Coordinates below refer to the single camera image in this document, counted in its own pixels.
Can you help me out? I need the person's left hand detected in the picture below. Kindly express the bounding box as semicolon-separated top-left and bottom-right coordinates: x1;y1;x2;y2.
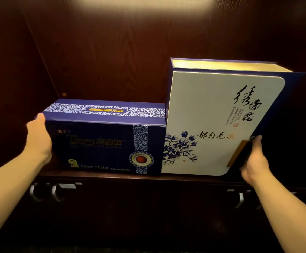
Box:
25;113;53;166

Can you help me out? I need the person's right hand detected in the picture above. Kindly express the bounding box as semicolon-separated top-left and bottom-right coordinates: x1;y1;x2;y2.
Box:
239;135;271;186

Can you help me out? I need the white floral gift box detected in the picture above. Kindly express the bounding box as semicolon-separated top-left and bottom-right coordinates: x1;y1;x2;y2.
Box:
161;57;306;176

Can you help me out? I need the dark blue patterned gift box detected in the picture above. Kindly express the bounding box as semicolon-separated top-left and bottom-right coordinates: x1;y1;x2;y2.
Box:
43;99;167;176

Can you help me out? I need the person's right forearm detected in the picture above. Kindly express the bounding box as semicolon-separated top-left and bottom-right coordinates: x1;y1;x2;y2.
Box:
249;168;306;253

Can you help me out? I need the person's left forearm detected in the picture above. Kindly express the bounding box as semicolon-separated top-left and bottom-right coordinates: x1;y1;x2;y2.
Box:
0;152;47;246

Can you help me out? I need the dark wooden cabinet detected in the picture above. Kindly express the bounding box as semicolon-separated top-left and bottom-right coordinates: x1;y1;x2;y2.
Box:
0;0;306;253

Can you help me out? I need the silver cabinet door handle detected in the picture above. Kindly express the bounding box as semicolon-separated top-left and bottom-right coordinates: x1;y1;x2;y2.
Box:
29;183;44;203
227;189;245;209
51;183;77;203

